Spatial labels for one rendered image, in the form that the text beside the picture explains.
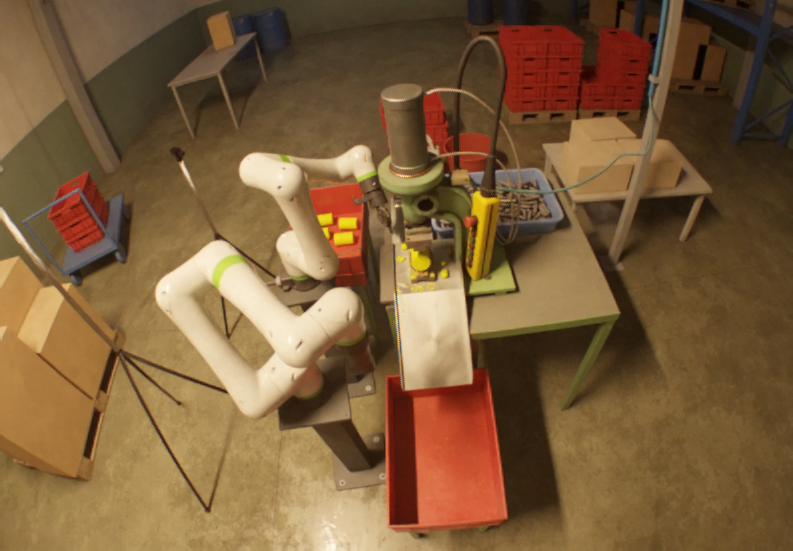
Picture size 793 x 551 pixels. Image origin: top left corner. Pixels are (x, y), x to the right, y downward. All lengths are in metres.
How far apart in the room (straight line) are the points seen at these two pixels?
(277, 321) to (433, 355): 0.74
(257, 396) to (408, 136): 0.89
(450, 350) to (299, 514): 1.30
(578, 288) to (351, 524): 1.59
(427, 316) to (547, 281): 0.50
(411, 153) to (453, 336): 0.70
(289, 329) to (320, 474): 1.54
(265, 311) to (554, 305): 1.07
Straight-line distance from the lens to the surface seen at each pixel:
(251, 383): 1.28
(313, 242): 1.45
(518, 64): 4.48
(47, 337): 2.97
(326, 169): 1.64
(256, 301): 1.03
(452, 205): 1.43
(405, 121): 1.19
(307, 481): 2.39
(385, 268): 1.67
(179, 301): 1.21
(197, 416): 2.84
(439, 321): 1.55
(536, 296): 1.63
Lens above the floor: 2.22
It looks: 45 degrees down
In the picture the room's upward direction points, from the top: 9 degrees counter-clockwise
